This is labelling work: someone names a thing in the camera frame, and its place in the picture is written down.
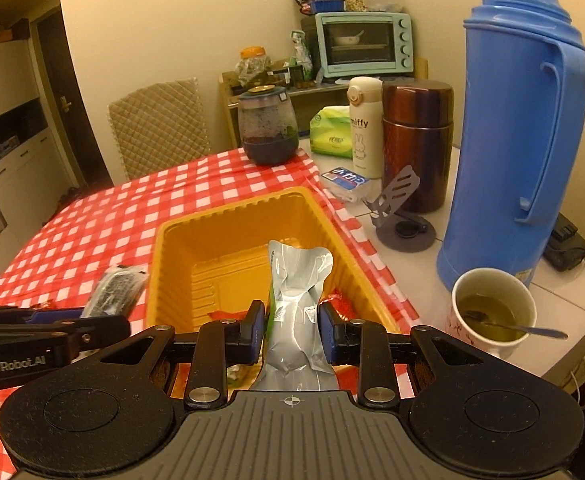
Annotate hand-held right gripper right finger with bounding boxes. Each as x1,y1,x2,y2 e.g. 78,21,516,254
318,300,493,409

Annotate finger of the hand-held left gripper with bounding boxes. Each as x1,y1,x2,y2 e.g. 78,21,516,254
0,306,84,326
0,314,132,350

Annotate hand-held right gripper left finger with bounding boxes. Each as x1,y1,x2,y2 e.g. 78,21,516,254
95,300,266,411

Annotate silver snack packet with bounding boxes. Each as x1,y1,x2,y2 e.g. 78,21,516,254
249,239,341,394

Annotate black snack packet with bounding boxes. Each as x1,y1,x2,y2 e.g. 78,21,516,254
81,264,149,319

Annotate yellow plastic tray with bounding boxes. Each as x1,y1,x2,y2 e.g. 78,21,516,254
145,186,404,397

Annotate red checkered tablecloth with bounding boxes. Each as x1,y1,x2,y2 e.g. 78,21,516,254
0,147,426,480

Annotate grey phone stand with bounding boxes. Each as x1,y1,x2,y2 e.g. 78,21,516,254
361,164,438,252

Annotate white mug red figures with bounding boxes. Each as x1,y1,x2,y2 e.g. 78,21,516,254
444,267,538,361

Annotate blue white flat box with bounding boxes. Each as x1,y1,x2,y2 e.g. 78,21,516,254
319,162,371,204

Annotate white cabinet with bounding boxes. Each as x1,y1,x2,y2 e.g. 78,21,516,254
0,94,81,242

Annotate green tissue pack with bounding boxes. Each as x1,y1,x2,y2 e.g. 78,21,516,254
308,106,356,157

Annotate glass jar dark contents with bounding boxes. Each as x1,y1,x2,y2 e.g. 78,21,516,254
237,85,299,166

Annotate white rabbit print bottle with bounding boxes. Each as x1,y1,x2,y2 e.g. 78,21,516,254
347,76,386,180

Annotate metal spoon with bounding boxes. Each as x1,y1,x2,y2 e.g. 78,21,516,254
461,309,569,339

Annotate quilted beige chair back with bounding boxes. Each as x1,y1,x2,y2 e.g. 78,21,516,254
107,78,212,181

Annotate brown metal canister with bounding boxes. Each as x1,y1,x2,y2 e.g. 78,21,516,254
381,79,456,214

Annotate dark door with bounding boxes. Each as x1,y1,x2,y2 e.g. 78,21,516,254
29,6,114,192

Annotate wooden shelf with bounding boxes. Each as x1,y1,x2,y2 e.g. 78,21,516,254
217,57,429,152

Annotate blue thermos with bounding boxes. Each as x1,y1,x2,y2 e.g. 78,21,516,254
437,0,585,294

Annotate black power adapter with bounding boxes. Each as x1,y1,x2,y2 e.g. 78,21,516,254
543,212,585,272

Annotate plastic jar orange lid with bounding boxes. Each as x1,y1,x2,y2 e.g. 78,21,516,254
236,46,274,87

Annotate clear wrapped bundle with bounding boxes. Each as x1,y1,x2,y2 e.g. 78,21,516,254
289,29,314,81

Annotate mint toaster oven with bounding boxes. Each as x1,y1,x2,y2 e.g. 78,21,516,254
314,11,414,80

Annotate white cables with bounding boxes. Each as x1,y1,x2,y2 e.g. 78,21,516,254
569,354,585,407

